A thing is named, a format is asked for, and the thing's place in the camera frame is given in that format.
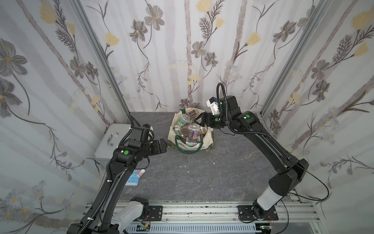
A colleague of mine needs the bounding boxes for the clear purple label seed jar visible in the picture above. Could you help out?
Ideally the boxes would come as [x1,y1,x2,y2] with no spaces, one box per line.
[188,124,200,138]

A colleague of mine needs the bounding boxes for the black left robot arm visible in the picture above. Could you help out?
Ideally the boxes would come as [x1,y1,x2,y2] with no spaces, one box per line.
[67,124,167,234]

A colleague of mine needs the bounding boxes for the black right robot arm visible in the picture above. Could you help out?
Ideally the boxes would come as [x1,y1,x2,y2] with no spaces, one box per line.
[196,82,309,219]

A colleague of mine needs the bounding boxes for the cream canvas tote bag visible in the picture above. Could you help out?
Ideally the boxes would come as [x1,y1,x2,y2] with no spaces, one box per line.
[167,107,214,155]

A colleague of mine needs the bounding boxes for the teal label seed jar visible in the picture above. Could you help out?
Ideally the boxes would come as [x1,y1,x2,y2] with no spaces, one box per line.
[177,113,191,127]

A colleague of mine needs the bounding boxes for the grey label seed jar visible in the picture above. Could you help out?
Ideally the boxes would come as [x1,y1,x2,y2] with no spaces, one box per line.
[186,136,201,147]

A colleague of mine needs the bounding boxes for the small white pink tube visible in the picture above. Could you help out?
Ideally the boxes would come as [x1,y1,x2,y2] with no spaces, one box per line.
[136,169,146,178]

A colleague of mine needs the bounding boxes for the blue face mask pack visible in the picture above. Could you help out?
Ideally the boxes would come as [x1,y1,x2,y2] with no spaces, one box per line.
[125,170,141,186]

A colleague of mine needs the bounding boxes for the grey metal case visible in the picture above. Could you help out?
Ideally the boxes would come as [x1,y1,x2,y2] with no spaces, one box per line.
[93,123,131,166]

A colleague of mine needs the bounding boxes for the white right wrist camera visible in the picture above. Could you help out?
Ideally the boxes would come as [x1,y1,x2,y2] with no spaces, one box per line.
[206,97,223,115]

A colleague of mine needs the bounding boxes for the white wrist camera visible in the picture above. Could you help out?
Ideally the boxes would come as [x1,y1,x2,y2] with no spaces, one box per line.
[206,97,223,115]
[142,124,153,131]

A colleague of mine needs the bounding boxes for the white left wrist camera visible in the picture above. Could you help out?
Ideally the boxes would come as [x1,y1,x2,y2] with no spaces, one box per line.
[142,124,153,131]

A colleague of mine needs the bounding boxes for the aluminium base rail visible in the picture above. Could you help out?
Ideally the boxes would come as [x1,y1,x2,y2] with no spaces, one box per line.
[84,200,319,234]

